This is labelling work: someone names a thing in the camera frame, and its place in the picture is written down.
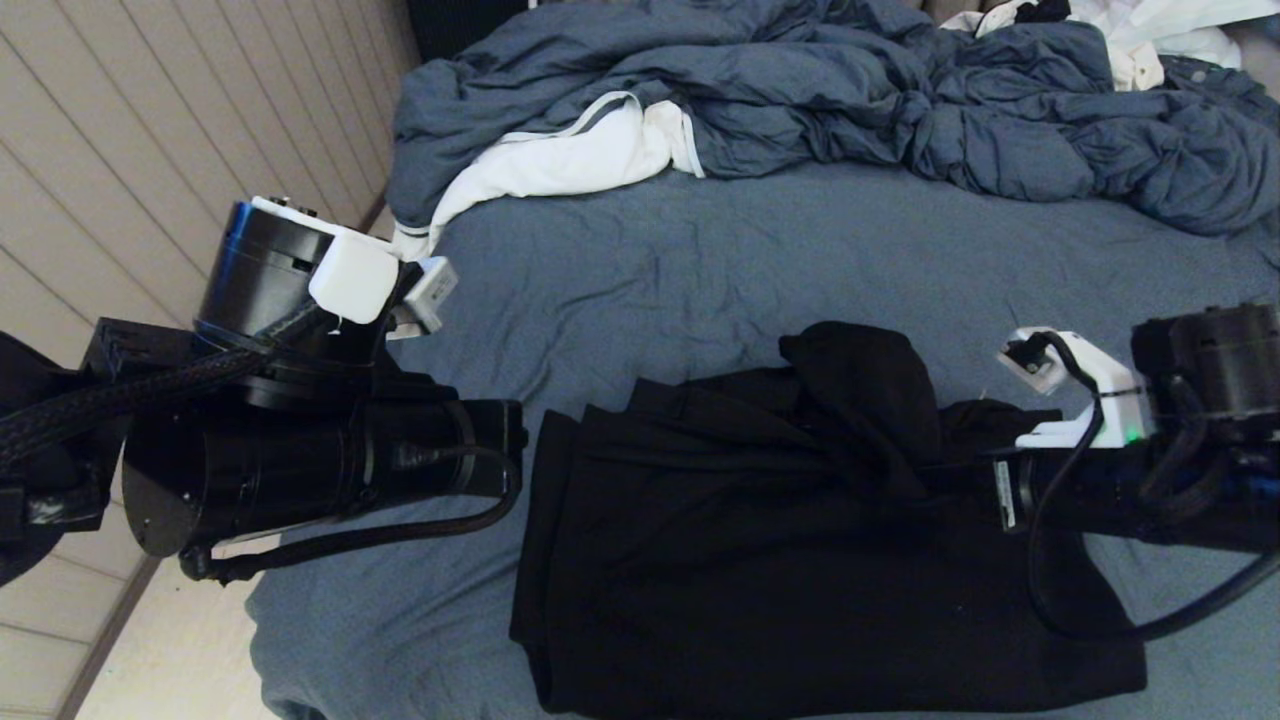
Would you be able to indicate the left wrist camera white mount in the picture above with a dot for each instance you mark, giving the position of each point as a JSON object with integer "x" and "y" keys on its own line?
{"x": 355, "y": 280}

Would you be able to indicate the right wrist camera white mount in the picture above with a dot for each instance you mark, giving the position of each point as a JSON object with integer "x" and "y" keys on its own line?
{"x": 1100, "y": 395}

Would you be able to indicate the crumpled blue duvet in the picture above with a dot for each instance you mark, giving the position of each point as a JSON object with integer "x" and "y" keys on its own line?
{"x": 800, "y": 80}

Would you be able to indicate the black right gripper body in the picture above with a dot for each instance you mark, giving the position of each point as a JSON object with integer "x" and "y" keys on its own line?
{"x": 1100, "y": 490}

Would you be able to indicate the white crumpled clothes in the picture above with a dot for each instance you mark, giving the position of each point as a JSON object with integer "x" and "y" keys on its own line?
{"x": 1150, "y": 28}

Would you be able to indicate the black zip hoodie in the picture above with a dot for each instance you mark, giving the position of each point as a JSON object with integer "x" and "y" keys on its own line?
{"x": 800, "y": 580}

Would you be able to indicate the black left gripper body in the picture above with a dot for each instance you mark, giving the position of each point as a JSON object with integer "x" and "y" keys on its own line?
{"x": 280, "y": 470}

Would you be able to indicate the blue denim shirt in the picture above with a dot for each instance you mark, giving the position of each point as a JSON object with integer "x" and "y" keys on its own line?
{"x": 1215, "y": 88}

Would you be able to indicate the white blanket with grey stripe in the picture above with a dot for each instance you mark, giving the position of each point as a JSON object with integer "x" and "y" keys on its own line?
{"x": 560, "y": 158}

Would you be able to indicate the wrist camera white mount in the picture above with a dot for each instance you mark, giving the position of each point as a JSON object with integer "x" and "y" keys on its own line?
{"x": 1100, "y": 395}
{"x": 355, "y": 280}

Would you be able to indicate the small black garment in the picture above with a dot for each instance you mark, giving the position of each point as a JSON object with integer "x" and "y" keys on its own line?
{"x": 1045, "y": 10}

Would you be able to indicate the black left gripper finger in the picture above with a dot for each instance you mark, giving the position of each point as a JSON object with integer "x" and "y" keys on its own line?
{"x": 498, "y": 472}
{"x": 498, "y": 425}

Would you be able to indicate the blue bed sheet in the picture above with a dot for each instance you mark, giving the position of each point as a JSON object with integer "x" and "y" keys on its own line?
{"x": 700, "y": 270}

